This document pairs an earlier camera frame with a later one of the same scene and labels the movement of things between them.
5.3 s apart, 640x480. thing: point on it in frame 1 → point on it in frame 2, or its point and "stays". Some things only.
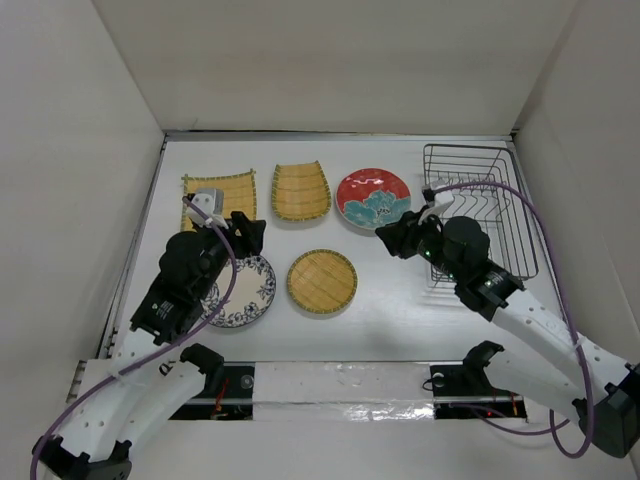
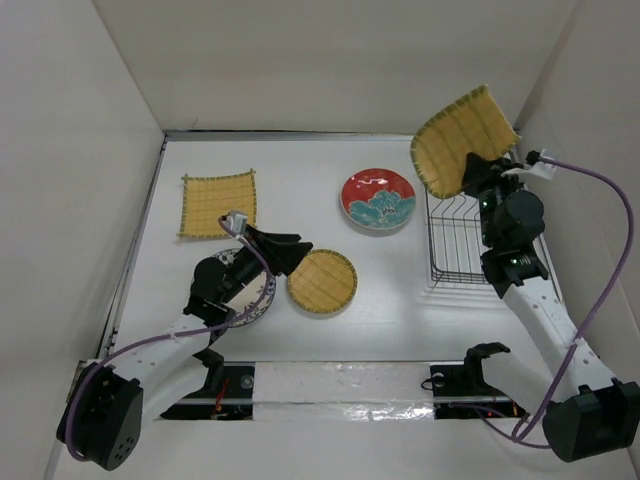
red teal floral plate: [372, 197] stays
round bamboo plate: [322, 281] stays
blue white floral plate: [251, 295] stays
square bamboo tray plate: [238, 194] stays
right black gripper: [396, 233] → [478, 168]
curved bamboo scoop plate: [300, 191] → [440, 150]
